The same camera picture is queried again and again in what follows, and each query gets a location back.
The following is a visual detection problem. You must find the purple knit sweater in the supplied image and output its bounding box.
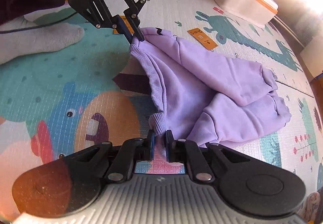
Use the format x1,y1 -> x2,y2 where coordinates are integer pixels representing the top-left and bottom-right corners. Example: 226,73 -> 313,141
130,28 -> 291,148

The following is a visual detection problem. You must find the colourful cartoon play mat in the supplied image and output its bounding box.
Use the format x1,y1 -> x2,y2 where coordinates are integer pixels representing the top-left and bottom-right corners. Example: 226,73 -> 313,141
1,0 -> 322,221

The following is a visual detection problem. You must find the orange paper tag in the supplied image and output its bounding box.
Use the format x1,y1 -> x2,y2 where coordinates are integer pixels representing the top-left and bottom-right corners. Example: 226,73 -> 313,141
187,28 -> 218,51

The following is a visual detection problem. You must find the grey socked foot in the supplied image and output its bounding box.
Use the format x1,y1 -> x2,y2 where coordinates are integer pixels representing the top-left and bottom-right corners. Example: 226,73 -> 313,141
0,16 -> 85,64

